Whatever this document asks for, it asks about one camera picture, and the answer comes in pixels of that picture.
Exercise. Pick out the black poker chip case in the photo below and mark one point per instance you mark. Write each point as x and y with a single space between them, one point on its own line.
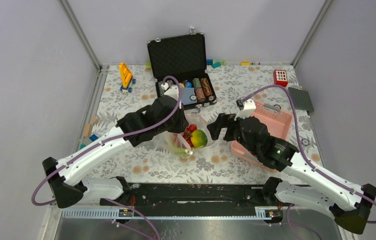
183 57

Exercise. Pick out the blue card deck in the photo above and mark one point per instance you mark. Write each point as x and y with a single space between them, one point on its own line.
188 96

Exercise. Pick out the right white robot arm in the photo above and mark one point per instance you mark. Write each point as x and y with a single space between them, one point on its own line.
347 203

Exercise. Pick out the wooden toy block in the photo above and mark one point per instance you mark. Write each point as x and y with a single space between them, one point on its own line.
87 130

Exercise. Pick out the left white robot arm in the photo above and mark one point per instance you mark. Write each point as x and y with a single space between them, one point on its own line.
68 178

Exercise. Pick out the teal toy block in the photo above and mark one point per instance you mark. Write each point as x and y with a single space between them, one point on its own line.
216 65

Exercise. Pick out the yellow toy ladder cart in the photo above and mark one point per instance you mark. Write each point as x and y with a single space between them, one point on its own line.
127 79

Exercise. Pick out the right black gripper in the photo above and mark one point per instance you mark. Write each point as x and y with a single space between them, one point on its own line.
223 121

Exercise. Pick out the blue toy block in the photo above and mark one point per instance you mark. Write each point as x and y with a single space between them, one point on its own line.
93 138

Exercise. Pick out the red grid block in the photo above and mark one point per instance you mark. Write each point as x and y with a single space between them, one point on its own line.
280 77

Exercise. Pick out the green celery stalk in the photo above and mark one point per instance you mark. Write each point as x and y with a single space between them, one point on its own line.
182 152

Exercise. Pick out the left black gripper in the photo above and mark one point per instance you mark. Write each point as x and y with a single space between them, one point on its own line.
184 123

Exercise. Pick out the pink plastic basket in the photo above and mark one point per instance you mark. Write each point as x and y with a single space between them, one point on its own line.
278 123

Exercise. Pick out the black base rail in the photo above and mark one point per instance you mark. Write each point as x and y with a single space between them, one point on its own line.
197 200

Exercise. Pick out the grey building baseplate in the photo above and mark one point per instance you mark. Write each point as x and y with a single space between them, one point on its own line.
301 99

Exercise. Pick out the clear pink zip bag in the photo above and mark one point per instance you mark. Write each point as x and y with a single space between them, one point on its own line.
172 140

